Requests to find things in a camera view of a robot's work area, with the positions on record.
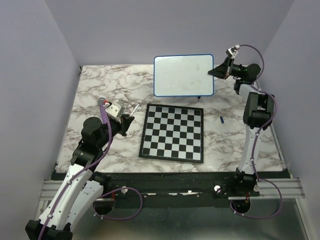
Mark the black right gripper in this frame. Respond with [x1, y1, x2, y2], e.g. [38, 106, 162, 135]
[207, 57, 244, 81]

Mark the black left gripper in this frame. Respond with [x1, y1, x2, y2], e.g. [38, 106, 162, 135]
[97, 113, 135, 149]

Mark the white blue whiteboard marker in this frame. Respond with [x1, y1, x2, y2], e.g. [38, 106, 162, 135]
[129, 104, 140, 117]

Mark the blue framed whiteboard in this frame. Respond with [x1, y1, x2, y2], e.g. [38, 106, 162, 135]
[153, 53, 215, 97]

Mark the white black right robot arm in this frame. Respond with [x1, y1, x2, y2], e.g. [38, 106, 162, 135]
[208, 56, 275, 196]

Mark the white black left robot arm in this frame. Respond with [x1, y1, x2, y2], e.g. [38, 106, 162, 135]
[25, 114, 134, 240]

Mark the purple glitter microphone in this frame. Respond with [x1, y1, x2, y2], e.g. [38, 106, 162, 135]
[97, 97, 108, 124]

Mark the black white chessboard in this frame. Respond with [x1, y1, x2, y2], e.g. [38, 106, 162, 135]
[138, 103, 204, 164]

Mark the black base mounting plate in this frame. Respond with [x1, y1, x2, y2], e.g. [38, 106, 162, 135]
[49, 171, 261, 218]

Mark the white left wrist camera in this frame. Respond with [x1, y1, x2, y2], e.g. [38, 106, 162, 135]
[105, 102, 125, 119]

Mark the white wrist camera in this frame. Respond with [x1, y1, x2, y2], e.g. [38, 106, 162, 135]
[226, 44, 240, 59]
[105, 102, 125, 119]

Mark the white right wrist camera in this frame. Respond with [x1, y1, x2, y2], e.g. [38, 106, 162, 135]
[226, 44, 240, 59]

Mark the aluminium frame rail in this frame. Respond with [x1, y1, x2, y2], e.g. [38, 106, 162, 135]
[25, 163, 305, 240]

